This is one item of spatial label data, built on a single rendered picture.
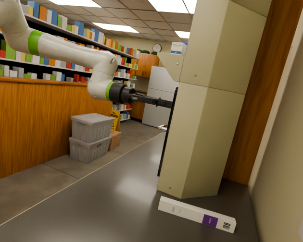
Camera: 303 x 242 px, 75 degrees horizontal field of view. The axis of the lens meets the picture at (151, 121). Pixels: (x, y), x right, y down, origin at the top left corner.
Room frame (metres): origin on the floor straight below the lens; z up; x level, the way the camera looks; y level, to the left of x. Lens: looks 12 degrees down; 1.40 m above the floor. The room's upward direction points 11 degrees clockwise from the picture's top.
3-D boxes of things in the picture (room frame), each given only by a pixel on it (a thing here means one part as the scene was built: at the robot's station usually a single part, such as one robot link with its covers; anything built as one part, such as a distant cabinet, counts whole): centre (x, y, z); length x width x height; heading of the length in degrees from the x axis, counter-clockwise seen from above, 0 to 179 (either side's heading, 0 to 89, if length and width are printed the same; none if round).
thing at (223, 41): (0.90, -0.25, 1.33); 0.32 x 0.25 x 0.77; 161
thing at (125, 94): (0.90, 0.10, 1.31); 0.09 x 0.08 x 0.07; 71
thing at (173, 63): (0.96, -0.08, 1.46); 0.32 x 0.12 x 0.10; 161
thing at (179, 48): (0.90, -0.06, 1.54); 0.05 x 0.05 x 0.06; 66
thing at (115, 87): (0.93, 0.17, 1.31); 0.09 x 0.06 x 0.12; 161
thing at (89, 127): (3.06, 0.90, 0.49); 0.60 x 0.42 x 0.33; 161
